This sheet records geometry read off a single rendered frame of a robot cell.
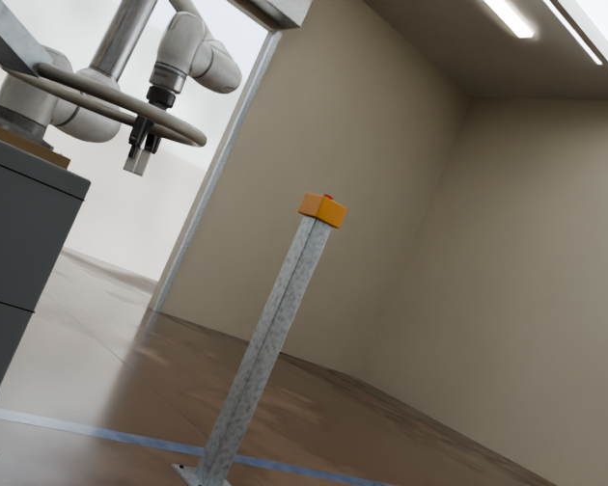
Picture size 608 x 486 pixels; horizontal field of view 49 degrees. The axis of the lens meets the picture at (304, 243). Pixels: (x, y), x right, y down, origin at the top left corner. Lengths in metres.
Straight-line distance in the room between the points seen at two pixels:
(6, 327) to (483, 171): 7.18
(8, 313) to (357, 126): 6.28
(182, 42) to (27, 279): 0.77
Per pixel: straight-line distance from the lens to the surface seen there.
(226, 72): 1.91
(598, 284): 7.27
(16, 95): 2.04
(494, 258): 7.95
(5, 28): 1.39
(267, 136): 7.12
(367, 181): 8.04
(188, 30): 1.82
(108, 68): 2.20
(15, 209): 1.92
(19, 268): 1.96
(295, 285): 2.32
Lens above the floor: 0.74
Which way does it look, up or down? 4 degrees up
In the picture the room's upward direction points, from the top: 23 degrees clockwise
